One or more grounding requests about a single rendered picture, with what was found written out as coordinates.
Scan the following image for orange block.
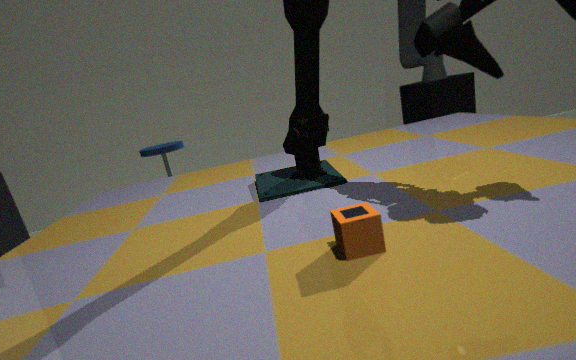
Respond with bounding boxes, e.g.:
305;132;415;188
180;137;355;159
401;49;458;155
330;202;386;262

